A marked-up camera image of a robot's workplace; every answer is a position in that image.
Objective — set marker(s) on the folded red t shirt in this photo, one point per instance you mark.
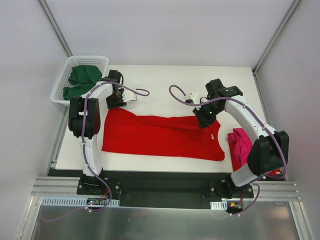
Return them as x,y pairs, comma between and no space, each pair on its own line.
239,151

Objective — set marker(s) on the red t shirt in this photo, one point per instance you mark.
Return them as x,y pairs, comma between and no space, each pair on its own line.
127,133
239,151

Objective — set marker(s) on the green t shirt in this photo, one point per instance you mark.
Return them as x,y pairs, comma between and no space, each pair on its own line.
82,79

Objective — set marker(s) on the white plastic basket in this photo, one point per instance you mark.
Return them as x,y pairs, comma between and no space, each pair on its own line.
101,62

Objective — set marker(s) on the left aluminium frame post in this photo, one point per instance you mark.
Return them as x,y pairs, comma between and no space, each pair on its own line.
43,4

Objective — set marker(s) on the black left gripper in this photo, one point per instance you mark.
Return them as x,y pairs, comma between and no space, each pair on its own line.
115,101

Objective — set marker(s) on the right white cable duct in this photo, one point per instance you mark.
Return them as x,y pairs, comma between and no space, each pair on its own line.
219,205

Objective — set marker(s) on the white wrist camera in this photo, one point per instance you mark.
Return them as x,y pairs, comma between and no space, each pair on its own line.
128,96
192,98

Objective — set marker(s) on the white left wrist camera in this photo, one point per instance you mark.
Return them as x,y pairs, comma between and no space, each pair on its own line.
128,96

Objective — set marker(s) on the aluminium frame post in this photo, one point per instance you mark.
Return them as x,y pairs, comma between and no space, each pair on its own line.
43,4
294,5

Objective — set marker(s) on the folded pink t shirt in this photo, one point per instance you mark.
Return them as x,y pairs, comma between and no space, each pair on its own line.
240,134

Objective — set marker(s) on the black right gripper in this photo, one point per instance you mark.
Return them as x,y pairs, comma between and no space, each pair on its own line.
204,119

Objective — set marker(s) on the left white cable duct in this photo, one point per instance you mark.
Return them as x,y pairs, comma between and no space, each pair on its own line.
64,201

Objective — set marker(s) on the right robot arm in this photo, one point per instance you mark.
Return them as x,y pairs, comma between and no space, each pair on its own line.
270,147

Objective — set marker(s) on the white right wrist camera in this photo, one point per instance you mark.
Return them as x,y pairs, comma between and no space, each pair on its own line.
192,98

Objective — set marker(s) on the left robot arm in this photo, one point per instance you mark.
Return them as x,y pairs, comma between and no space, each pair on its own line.
86,115

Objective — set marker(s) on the right aluminium frame post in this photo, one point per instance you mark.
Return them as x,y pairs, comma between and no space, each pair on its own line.
294,5

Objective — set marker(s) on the aluminium front rail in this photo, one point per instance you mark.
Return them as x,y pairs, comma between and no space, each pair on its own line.
63,182

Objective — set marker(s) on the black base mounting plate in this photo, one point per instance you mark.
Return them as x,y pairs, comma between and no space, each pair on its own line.
169,199

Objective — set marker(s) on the white cable duct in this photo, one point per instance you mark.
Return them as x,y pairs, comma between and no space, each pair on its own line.
64,201
219,205

